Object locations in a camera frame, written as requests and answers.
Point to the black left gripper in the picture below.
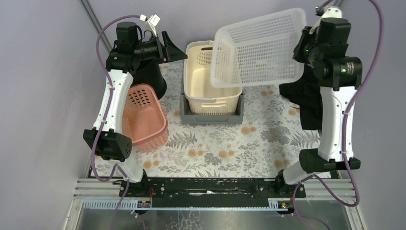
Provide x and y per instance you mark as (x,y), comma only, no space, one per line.
(161,49)

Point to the floral patterned table mat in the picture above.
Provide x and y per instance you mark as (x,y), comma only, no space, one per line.
(268,140)

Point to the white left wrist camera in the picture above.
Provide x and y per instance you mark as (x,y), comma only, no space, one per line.
(151,23)

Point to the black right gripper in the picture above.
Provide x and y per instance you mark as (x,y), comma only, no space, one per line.
(298,55)

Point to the cream plastic laundry basket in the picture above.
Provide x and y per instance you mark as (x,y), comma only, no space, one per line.
(203,98)

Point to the aluminium frame rail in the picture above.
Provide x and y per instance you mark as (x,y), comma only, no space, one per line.
(99,195)

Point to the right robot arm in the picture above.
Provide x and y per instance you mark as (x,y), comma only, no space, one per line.
(323,50)

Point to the grey plastic storage bin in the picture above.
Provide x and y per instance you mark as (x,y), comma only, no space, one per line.
(188,118)

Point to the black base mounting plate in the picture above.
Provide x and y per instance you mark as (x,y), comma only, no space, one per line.
(171,192)

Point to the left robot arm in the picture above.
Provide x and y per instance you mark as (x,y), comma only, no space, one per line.
(106,138)

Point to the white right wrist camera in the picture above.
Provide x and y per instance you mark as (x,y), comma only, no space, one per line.
(325,12)

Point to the black crumpled cloth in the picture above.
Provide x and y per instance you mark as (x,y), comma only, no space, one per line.
(305,93)

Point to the black cylindrical bin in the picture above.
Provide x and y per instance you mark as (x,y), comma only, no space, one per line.
(149,73)

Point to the pink perforated plastic basket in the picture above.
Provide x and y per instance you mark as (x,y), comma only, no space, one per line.
(144,121)

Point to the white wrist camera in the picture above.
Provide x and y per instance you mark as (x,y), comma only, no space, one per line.
(151,23)
(325,12)

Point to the white perforated plastic basket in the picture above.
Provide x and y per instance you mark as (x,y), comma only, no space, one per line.
(258,51)

